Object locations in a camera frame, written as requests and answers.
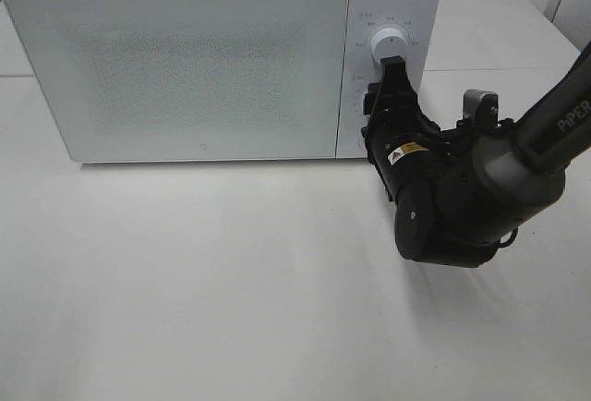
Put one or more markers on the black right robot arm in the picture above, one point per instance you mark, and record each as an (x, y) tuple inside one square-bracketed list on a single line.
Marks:
[(461, 194)]

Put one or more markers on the round white door button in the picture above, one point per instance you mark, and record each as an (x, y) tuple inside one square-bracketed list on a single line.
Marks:
[(361, 144)]

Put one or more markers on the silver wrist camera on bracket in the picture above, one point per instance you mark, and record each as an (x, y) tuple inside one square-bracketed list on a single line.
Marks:
[(481, 107)]

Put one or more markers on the upper white round knob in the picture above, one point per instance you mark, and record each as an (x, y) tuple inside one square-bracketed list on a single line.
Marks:
[(388, 42)]

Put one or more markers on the white microwave door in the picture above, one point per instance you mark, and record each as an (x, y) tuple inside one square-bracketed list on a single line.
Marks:
[(188, 80)]

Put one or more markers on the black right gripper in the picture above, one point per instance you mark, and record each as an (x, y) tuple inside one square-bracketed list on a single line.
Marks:
[(404, 146)]

